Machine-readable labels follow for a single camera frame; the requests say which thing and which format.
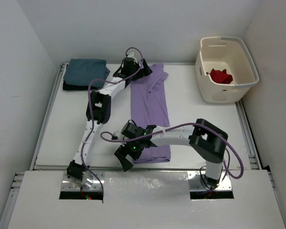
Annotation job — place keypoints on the black t shirt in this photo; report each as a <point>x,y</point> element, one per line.
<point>67,87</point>

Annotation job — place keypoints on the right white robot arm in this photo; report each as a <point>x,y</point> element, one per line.
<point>206,139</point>

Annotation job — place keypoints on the lilac cloth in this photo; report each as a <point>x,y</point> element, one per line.
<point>148,107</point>

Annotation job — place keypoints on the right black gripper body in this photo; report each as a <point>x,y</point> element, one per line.
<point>132,147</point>

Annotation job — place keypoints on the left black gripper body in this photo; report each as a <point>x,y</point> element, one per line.
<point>141,73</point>

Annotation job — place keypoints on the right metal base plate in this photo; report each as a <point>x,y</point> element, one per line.
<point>199,183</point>

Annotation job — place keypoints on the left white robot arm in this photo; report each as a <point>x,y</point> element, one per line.
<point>99,110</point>

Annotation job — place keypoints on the metal base plate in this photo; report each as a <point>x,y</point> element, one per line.
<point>199,183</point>
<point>87,184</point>

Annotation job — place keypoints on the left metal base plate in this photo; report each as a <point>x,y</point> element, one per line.
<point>87,184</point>

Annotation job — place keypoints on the blue shirt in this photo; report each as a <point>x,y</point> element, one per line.
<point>80,72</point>

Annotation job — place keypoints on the red shirt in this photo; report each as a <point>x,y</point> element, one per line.
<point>221,77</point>

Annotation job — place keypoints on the cream laundry basket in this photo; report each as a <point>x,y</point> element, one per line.
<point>221,53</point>

